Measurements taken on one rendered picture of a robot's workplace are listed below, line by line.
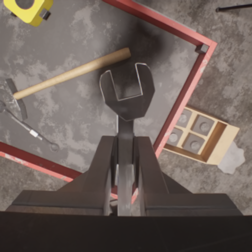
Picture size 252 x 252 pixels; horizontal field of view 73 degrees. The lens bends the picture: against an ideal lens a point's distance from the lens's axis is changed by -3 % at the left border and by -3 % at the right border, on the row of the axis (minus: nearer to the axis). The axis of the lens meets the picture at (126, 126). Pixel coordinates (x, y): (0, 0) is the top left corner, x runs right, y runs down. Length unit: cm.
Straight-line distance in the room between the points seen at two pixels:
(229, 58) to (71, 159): 134
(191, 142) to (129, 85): 98
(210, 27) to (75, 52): 119
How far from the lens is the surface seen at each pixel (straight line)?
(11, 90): 51
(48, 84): 46
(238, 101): 163
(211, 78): 150
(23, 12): 48
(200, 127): 133
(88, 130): 48
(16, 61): 53
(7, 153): 56
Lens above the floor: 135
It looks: 73 degrees down
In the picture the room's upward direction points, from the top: 179 degrees counter-clockwise
